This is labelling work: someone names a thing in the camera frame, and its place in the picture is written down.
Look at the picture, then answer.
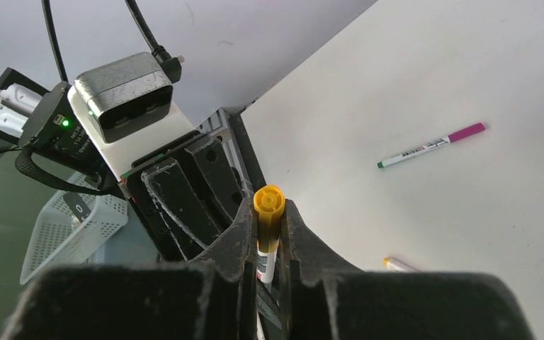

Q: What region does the green white pen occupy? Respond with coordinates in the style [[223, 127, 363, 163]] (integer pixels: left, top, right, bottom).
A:
[[377, 136, 451, 169]]

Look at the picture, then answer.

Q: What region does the yellow white pen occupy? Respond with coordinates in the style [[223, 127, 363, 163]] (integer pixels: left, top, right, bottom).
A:
[[256, 249, 277, 284]]

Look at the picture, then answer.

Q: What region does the magenta pen cap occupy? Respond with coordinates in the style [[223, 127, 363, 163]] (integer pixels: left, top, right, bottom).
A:
[[447, 123, 486, 143]]

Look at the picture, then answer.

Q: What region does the yellow pen cap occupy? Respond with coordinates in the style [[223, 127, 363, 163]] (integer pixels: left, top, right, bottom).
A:
[[253, 185, 285, 254]]

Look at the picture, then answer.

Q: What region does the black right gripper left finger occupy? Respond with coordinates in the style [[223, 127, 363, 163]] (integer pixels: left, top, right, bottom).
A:
[[1, 198, 256, 339]]

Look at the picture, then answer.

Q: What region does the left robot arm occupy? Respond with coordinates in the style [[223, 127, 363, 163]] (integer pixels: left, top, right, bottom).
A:
[[0, 69, 244, 261]]

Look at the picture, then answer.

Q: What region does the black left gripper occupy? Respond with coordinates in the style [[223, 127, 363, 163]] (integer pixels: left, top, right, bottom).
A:
[[121, 131, 251, 261]]

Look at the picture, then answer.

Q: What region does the white perforated basket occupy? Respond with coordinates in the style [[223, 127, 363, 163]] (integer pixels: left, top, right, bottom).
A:
[[19, 191, 128, 285]]

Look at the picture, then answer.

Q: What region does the aluminium frame rail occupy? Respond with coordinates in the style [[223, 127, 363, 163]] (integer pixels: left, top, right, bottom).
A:
[[197, 108, 266, 196]]

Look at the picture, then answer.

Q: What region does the brown white pen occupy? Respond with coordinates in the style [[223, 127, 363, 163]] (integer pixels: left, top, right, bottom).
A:
[[382, 256, 418, 273]]

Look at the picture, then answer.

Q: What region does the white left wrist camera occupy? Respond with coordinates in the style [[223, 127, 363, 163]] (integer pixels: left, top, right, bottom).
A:
[[67, 52, 195, 179]]

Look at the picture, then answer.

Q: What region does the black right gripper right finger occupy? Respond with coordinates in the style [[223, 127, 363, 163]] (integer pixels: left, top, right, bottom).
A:
[[279, 200, 534, 339]]

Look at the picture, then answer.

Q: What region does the black left camera cable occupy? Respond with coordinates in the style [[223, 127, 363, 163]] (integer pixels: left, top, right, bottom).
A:
[[124, 0, 185, 84]]

